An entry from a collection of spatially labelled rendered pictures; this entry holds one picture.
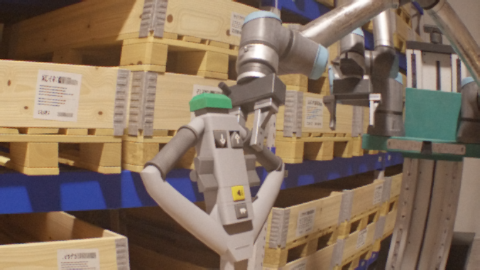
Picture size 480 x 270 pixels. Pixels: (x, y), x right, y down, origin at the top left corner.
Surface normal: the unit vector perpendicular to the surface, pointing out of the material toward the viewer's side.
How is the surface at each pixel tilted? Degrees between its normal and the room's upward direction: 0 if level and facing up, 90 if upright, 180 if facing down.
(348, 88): 66
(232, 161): 74
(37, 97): 90
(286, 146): 90
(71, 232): 90
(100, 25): 90
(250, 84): 62
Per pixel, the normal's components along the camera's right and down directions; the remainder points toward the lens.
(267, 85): -0.57, -0.49
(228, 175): 0.82, -0.21
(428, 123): -0.57, -0.01
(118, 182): 0.83, 0.07
